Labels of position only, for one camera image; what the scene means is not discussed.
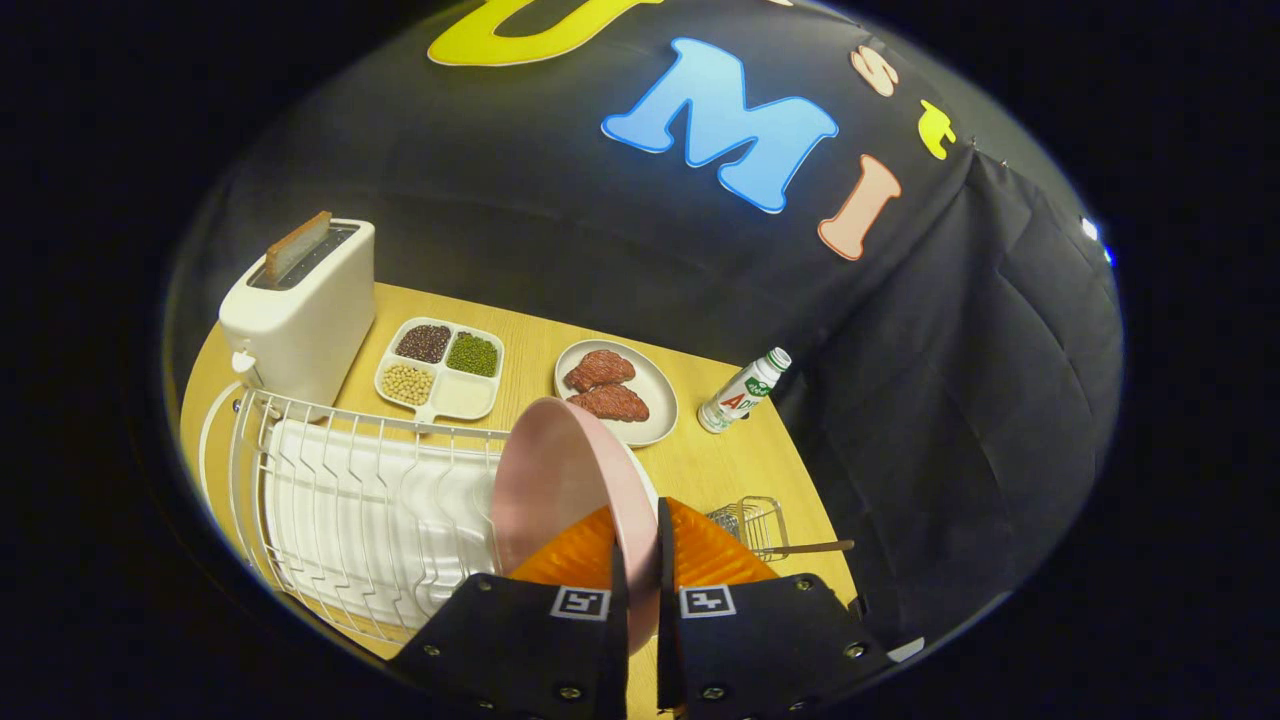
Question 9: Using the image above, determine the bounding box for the pile of dark beans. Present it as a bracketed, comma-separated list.
[396, 324, 453, 364]

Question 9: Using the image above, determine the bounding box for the white wire dish rack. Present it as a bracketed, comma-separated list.
[198, 380, 516, 646]

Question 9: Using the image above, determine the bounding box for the pink plate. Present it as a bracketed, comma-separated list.
[490, 397, 661, 656]

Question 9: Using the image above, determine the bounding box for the red meat piece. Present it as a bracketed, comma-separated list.
[564, 350, 637, 393]
[568, 384, 651, 423]

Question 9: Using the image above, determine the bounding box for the brown toast slice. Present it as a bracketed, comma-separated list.
[264, 210, 333, 284]

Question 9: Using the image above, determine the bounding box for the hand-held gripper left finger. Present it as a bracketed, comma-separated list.
[388, 505, 630, 720]

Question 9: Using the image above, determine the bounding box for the pile of green beans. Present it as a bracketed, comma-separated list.
[446, 332, 499, 378]

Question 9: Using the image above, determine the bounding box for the black backdrop cloth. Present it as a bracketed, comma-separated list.
[165, 0, 1126, 651]

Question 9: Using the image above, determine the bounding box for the pile of yellow beans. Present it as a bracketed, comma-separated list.
[382, 363, 435, 406]

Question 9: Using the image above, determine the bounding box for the beige plate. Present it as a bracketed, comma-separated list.
[553, 339, 680, 448]

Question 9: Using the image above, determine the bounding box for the metal wire basket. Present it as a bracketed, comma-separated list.
[706, 495, 791, 563]

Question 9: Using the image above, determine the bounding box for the white toaster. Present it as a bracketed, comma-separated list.
[218, 218, 377, 421]

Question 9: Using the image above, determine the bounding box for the white divided tray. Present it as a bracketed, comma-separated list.
[374, 316, 506, 433]

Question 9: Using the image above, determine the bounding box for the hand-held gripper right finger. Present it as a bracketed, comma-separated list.
[655, 497, 894, 720]

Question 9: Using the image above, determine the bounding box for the white plastic drink bottle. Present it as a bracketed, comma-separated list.
[697, 347, 793, 435]

